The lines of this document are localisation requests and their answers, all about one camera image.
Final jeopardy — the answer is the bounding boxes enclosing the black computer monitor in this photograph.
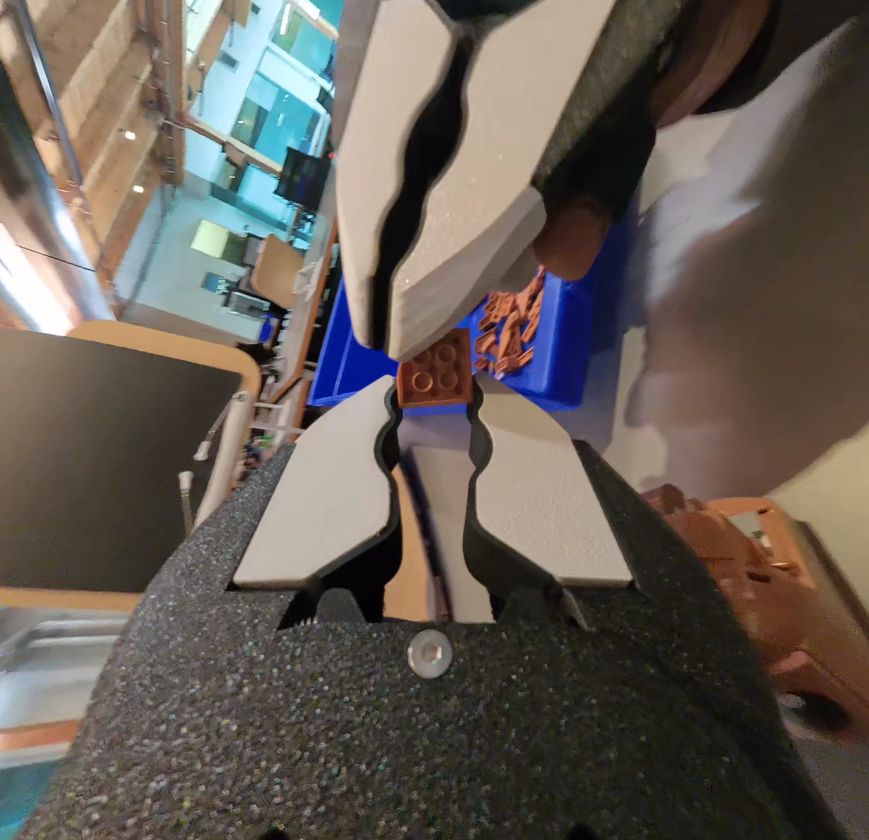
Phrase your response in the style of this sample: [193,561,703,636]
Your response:
[276,148,331,210]

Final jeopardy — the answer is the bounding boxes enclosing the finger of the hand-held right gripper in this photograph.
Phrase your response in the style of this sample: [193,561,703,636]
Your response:
[336,0,469,352]
[387,0,619,363]

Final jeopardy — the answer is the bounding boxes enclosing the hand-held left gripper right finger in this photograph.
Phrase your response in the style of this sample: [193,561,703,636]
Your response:
[465,379,635,586]

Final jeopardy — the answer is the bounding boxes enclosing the grey desk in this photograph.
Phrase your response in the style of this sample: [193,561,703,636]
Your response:
[598,26,869,840]

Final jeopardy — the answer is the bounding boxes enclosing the blue plastic bin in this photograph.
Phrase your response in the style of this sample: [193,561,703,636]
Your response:
[310,189,639,413]

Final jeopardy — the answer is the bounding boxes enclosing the brown brick body model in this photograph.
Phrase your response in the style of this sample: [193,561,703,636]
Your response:
[645,485,869,712]

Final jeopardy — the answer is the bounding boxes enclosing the white cable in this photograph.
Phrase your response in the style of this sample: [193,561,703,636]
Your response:
[177,406,239,536]

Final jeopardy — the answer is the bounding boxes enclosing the brown four stud brick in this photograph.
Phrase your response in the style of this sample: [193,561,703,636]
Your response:
[398,327,476,409]

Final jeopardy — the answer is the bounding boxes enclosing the pile of brown bricks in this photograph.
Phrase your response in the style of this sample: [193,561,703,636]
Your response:
[473,268,547,380]

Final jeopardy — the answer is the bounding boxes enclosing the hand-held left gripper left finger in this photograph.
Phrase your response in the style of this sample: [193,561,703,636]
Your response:
[234,376,401,590]

